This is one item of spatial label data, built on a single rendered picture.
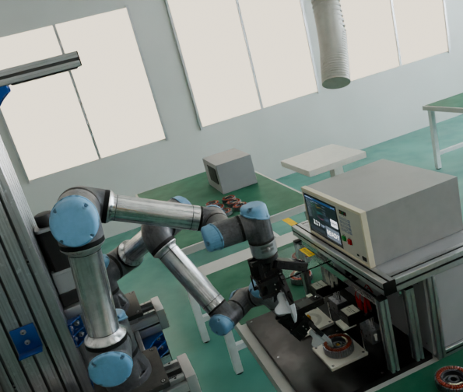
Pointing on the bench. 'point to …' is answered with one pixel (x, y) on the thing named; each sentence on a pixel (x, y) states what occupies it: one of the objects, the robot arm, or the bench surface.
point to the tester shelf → (435, 257)
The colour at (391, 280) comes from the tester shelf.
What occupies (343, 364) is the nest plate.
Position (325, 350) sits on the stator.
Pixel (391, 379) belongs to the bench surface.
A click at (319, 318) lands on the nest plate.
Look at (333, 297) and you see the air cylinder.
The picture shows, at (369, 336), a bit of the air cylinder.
